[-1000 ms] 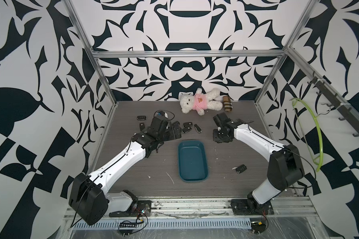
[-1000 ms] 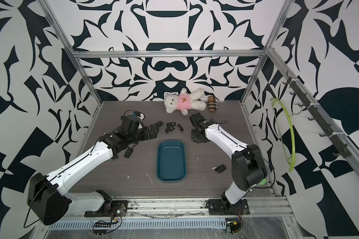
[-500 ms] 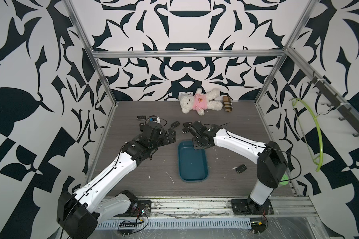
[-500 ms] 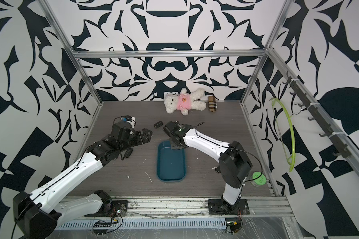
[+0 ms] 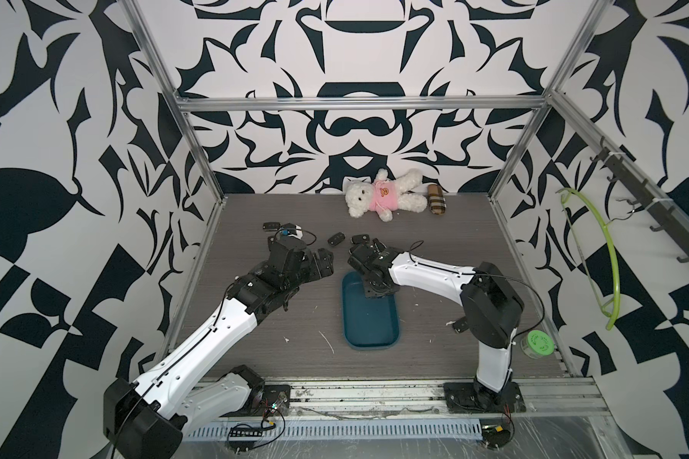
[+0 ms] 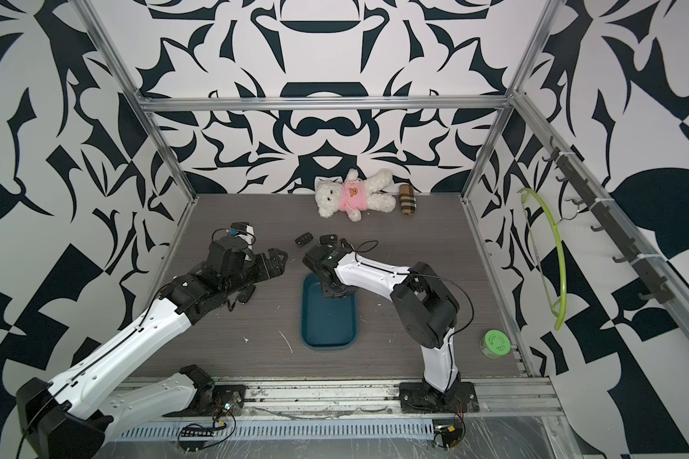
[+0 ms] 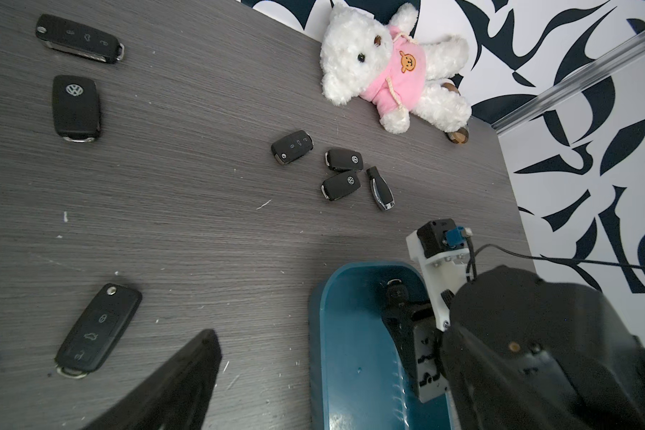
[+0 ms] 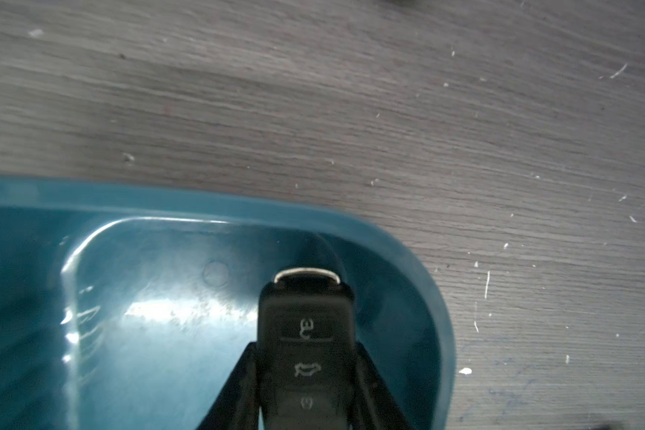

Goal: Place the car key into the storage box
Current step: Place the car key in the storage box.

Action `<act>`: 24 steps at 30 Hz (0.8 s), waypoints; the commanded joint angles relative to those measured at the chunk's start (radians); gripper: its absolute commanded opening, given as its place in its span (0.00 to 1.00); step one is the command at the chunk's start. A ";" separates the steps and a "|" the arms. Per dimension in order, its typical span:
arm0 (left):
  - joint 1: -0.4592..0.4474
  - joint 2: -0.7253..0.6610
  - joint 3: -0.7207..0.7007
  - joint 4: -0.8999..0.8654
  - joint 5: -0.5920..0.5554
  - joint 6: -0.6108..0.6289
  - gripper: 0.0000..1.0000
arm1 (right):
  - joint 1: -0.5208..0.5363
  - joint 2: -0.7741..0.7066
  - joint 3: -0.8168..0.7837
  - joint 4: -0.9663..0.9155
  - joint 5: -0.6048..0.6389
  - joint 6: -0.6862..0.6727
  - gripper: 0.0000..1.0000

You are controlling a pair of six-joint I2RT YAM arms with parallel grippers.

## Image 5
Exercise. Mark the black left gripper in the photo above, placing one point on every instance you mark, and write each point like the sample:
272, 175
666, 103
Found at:
325, 264

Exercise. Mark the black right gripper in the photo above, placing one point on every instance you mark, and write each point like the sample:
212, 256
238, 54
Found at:
369, 293

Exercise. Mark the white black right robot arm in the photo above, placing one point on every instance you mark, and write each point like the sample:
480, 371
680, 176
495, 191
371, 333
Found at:
492, 312

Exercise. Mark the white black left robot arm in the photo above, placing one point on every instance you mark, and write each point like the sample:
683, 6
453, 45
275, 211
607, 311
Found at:
150, 416

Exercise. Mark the black key fob edge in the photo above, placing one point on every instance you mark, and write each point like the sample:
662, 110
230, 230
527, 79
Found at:
361, 239

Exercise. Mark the black key fob tilted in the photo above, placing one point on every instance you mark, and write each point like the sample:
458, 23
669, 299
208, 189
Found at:
336, 239

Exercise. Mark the black key fob buttons up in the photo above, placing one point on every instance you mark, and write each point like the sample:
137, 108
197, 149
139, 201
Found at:
271, 226

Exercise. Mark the teal plastic storage tray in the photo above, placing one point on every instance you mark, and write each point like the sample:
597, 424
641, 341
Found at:
368, 323

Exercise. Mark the black key fob near base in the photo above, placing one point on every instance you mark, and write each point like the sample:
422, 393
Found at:
461, 325

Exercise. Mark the white teddy bear pink shirt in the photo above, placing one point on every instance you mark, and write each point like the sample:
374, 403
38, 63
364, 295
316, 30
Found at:
384, 196

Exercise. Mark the brown plaid cylinder toy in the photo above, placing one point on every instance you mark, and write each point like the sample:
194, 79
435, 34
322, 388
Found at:
436, 199

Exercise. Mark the green tape roll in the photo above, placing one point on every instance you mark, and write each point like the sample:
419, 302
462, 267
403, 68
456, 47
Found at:
537, 344

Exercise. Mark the white cable duct strip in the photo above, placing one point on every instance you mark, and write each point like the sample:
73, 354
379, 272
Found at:
324, 430

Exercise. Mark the aluminium frame post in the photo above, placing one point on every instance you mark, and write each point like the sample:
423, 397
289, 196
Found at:
143, 37

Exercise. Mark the black wall hook rail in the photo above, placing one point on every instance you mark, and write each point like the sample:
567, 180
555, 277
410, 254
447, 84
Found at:
646, 196

